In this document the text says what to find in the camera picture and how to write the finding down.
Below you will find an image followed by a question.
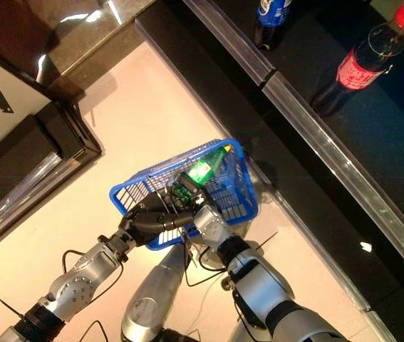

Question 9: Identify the black drinks shelf clear strip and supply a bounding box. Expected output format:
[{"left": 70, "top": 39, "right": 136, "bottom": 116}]
[{"left": 172, "top": 0, "right": 404, "bottom": 286}]

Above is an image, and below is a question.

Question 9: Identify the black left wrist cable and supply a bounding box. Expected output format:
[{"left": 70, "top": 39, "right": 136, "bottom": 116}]
[{"left": 61, "top": 249, "right": 125, "bottom": 342}]

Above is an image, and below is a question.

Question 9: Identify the Coca-Cola bottle red label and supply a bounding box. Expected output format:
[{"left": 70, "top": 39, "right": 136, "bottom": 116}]
[{"left": 310, "top": 0, "right": 404, "bottom": 118}]

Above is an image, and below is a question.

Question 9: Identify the green Sprite bottle yellow cap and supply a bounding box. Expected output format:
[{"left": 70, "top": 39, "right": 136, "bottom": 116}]
[{"left": 186, "top": 143, "right": 233, "bottom": 187}]

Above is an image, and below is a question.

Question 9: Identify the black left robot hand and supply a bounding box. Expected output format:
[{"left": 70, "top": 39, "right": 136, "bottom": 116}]
[{"left": 118, "top": 192, "right": 195, "bottom": 247}]

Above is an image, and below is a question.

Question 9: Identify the black side shelf unit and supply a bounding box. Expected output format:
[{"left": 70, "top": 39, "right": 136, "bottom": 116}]
[{"left": 0, "top": 101, "right": 103, "bottom": 259}]

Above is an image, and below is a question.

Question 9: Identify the Pepsi cola bottle blue label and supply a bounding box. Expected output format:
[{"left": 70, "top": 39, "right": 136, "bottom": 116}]
[{"left": 254, "top": 0, "right": 294, "bottom": 51}]

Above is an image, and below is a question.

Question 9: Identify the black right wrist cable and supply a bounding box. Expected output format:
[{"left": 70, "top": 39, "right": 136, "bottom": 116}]
[{"left": 183, "top": 242, "right": 227, "bottom": 288}]

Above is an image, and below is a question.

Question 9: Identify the blue plastic shopping basket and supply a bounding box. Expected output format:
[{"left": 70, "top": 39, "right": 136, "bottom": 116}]
[{"left": 108, "top": 138, "right": 259, "bottom": 251}]

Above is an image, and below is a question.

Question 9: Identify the brown glossy counter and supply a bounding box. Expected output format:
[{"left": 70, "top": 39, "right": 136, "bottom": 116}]
[{"left": 0, "top": 0, "right": 152, "bottom": 115}]

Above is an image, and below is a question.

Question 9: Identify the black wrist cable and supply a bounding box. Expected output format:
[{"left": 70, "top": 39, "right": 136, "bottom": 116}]
[
  {"left": 183, "top": 242, "right": 227, "bottom": 288},
  {"left": 61, "top": 249, "right": 125, "bottom": 342}
]

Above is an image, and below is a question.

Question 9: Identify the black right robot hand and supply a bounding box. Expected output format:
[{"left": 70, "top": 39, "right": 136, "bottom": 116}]
[{"left": 167, "top": 172, "right": 212, "bottom": 214}]

